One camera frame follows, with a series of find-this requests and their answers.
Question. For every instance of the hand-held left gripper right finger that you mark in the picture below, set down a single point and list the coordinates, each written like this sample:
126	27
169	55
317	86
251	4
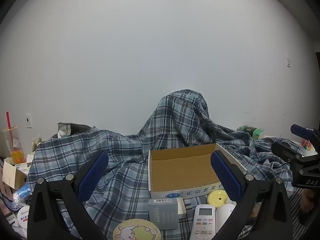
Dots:
225	177

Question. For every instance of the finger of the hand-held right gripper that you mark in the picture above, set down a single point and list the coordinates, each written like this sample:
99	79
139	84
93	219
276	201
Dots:
301	130
283	150

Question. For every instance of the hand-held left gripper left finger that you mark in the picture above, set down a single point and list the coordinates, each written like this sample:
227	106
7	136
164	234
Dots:
93	175

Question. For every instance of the large white bottle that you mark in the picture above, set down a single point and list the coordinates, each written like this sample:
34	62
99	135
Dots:
223	216

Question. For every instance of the cardboard box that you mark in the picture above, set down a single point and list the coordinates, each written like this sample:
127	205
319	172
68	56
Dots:
180	170

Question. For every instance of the round yellow cartoon tin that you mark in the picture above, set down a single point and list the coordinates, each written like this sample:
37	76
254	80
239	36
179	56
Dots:
136	231

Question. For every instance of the small grey box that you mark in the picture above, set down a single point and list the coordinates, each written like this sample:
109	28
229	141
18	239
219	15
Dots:
162	213

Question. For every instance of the person's right hand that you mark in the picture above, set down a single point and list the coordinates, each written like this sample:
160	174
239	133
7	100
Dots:
308	201

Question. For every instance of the colourful small box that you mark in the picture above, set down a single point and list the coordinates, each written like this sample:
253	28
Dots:
308	145

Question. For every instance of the pale yellow round disc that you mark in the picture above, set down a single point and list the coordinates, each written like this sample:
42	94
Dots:
217	198

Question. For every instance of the blue plaid blanket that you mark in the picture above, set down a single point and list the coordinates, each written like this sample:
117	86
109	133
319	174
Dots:
125	167

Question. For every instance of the green packet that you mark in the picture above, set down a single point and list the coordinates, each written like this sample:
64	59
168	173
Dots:
251	130

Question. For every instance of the orange-brown cloth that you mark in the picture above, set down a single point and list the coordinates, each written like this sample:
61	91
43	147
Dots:
255	210

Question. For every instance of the white remote control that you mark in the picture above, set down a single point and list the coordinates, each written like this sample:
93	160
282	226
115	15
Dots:
203	222

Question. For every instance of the grey bag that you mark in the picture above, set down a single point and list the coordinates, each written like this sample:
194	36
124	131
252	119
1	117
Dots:
71	128

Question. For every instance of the blue and white packet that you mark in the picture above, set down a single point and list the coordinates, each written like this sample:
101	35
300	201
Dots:
22	194

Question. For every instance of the beige carton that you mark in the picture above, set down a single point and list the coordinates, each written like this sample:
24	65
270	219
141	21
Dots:
12	177

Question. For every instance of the white round jar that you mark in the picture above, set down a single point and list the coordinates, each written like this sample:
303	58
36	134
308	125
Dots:
23	216

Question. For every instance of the plastic drink cup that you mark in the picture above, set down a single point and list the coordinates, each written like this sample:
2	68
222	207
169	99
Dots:
15	147

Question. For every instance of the red straw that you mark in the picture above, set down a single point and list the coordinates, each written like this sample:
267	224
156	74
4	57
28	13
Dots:
8	120

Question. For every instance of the white wall outlet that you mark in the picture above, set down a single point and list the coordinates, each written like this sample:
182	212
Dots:
28	120

